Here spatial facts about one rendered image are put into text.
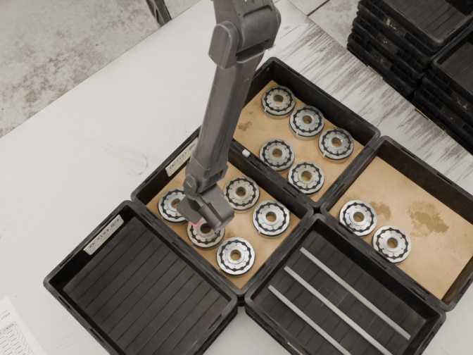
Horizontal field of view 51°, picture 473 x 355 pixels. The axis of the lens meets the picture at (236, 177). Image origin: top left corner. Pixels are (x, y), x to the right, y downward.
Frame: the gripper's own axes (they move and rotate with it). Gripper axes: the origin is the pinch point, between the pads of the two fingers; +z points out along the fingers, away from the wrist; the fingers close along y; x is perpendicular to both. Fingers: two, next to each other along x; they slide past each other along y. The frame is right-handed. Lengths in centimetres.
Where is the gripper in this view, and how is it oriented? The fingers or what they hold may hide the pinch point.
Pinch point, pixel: (202, 208)
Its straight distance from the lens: 128.4
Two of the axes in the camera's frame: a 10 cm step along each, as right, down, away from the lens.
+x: -7.4, -6.4, 2.0
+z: 0.0, 3.0, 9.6
